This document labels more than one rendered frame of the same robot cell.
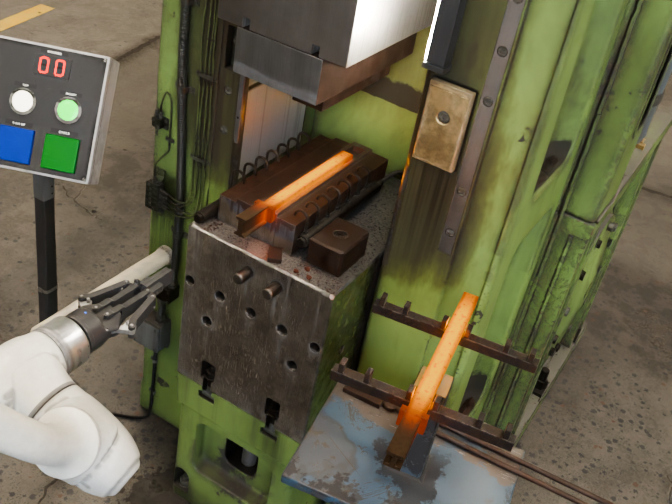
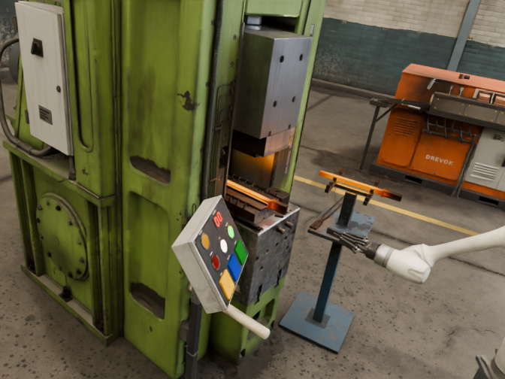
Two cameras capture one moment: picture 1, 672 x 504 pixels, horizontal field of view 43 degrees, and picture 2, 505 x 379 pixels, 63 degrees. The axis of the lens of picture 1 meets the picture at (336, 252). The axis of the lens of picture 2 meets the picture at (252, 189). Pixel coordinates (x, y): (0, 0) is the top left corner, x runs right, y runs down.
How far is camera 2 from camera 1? 237 cm
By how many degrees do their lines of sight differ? 69
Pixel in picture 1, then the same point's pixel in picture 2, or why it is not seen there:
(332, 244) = (285, 195)
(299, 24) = (285, 120)
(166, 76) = (192, 196)
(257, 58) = (272, 144)
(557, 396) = not seen: hidden behind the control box
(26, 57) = (212, 225)
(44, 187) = not seen: hidden behind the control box
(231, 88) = (221, 176)
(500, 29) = not seen: hidden behind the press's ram
